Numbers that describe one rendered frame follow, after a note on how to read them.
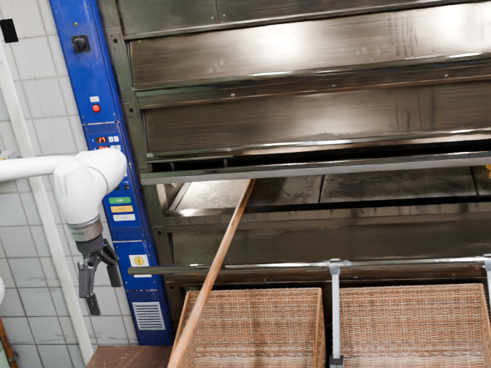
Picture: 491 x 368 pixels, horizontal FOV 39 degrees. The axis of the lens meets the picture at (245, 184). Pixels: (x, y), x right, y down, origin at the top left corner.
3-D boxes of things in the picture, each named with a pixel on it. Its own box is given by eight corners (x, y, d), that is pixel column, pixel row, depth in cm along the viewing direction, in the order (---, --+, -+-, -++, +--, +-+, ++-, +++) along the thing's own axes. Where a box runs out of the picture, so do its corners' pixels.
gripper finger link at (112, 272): (106, 266, 200) (107, 265, 201) (111, 287, 203) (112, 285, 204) (115, 267, 199) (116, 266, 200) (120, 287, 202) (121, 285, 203)
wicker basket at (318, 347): (197, 343, 294) (185, 289, 283) (329, 342, 281) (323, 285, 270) (166, 428, 251) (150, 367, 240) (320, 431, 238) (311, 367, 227)
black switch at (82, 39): (74, 52, 246) (67, 23, 242) (90, 51, 245) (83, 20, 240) (70, 55, 243) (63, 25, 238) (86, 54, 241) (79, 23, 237)
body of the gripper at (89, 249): (82, 227, 193) (90, 255, 197) (68, 242, 186) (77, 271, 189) (107, 227, 191) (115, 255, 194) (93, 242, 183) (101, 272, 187)
